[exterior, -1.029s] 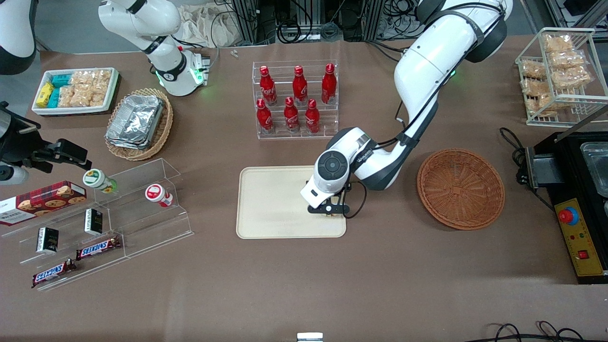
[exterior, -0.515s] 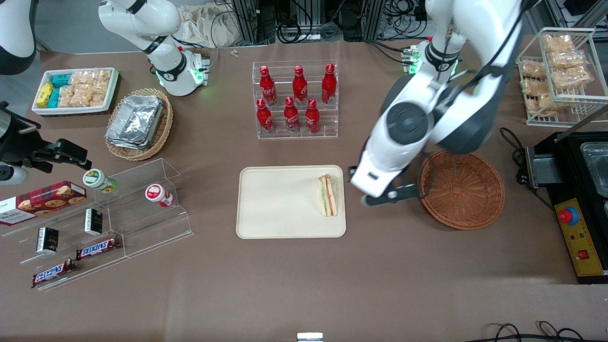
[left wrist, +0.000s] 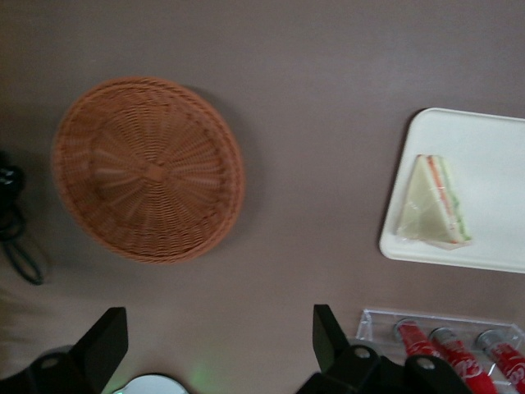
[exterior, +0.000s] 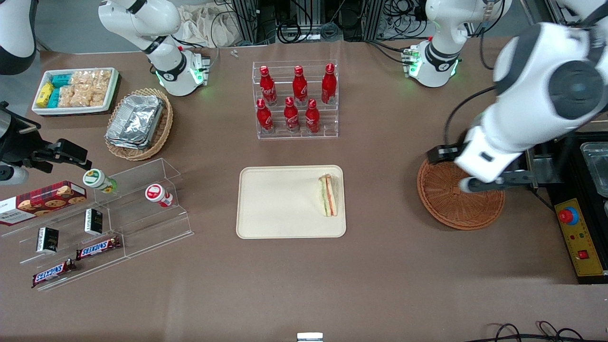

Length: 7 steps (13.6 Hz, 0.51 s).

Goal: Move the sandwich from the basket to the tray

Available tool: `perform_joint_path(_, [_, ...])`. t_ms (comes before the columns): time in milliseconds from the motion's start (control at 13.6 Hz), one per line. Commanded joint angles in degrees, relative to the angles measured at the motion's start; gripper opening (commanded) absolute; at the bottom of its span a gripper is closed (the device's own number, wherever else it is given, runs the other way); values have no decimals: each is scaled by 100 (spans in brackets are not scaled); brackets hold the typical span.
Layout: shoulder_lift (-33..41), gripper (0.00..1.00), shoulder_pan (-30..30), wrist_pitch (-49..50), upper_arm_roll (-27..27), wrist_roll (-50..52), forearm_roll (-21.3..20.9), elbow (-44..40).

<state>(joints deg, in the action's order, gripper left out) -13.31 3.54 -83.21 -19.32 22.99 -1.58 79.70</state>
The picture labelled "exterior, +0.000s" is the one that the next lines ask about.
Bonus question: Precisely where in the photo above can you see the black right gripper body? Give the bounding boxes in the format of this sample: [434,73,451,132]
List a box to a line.
[0,101,44,168]

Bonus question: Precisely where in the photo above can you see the triangle sandwich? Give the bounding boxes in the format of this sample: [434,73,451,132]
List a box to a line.
[317,173,339,218]

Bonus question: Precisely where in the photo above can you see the round brown wicker basket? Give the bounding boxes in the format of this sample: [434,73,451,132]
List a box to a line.
[417,158,506,231]

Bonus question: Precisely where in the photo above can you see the oval light wicker basket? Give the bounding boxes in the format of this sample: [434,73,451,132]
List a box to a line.
[104,87,174,162]

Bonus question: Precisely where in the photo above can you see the cream plastic tray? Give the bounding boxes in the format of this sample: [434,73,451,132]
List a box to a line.
[236,164,347,239]

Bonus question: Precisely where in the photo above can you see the white plastic snack bin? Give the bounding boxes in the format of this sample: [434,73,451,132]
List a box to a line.
[31,67,120,117]

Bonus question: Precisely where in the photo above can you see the green lid drink cup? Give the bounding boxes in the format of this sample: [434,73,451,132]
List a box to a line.
[83,168,117,194]

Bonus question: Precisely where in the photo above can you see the black appliance housing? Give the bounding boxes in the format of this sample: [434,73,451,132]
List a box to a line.
[528,131,608,285]

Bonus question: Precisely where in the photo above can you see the yellow snack packet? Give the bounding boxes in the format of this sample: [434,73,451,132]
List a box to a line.
[36,82,54,106]

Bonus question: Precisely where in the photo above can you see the red cookie box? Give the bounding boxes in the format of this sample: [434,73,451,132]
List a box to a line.
[0,180,88,227]

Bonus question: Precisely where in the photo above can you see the red emergency stop button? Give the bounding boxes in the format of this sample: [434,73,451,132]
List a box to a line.
[558,207,580,226]

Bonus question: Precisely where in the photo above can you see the small black box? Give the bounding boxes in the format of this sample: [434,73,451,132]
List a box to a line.
[84,208,104,236]
[37,227,60,254]

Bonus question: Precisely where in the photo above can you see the aluminium foil container stack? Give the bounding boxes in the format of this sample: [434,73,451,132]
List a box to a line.
[105,94,165,151]

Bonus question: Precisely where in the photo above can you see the metal pan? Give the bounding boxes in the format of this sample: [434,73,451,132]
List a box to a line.
[579,141,608,198]

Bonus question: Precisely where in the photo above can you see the yellow control panel box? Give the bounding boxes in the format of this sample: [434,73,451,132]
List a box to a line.
[554,198,608,285]

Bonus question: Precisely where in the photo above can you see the Snickers bar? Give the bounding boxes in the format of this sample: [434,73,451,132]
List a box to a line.
[31,258,77,288]
[76,236,122,261]

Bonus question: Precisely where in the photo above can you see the red lid drink cup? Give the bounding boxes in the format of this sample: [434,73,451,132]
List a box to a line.
[144,183,174,208]

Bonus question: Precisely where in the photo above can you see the clear acrylic step shelf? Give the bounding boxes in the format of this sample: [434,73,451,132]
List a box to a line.
[0,158,194,292]

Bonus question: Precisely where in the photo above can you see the clear acrylic bottle rack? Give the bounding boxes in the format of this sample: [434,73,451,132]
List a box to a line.
[251,60,339,140]

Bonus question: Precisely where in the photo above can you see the red cola bottle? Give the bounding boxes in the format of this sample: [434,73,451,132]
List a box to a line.
[256,98,274,133]
[305,98,321,134]
[292,65,308,106]
[284,96,300,133]
[259,66,277,106]
[321,63,337,105]

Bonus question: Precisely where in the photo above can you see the white cloth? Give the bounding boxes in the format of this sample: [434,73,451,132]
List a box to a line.
[178,2,240,48]

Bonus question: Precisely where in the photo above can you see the metal bracket with black box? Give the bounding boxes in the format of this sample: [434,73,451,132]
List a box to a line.
[524,156,554,189]

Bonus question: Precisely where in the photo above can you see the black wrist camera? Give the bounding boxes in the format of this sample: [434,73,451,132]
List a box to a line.
[426,143,469,166]

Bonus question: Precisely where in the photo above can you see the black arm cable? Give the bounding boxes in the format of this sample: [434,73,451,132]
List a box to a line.
[443,85,497,146]

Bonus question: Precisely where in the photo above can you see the black floor cables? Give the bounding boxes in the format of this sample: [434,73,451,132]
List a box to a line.
[475,321,608,342]

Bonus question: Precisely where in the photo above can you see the aluminium frame post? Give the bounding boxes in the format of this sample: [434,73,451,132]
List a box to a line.
[365,0,386,41]
[232,0,260,46]

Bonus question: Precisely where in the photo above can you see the coiled black cables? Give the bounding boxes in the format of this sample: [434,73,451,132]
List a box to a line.
[276,17,315,44]

